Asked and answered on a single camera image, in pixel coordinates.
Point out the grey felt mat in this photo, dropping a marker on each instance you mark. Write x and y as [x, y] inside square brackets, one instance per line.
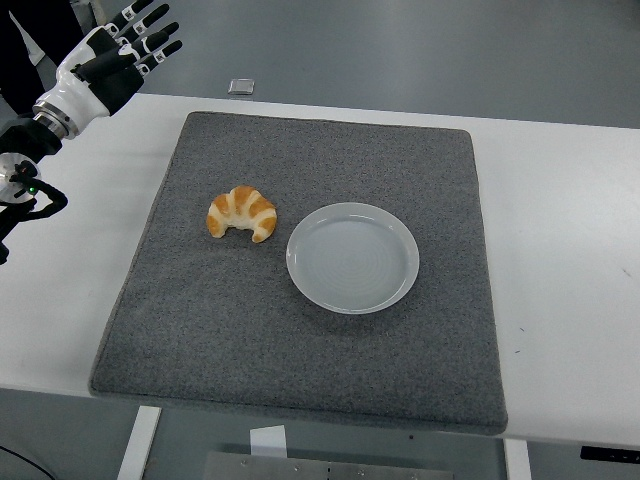
[250, 325]

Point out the white table leg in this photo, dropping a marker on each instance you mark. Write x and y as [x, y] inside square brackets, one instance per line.
[140, 445]
[517, 462]

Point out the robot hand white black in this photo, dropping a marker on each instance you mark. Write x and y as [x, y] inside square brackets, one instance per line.
[85, 95]

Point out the silver square floor socket cover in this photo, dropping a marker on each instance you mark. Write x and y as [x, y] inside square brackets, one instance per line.
[242, 86]

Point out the round grey plate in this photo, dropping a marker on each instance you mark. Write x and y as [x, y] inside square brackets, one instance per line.
[352, 260]

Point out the black control box under table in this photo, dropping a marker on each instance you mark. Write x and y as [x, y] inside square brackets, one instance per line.
[610, 453]

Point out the croissant bread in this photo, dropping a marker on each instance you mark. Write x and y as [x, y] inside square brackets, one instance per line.
[245, 207]

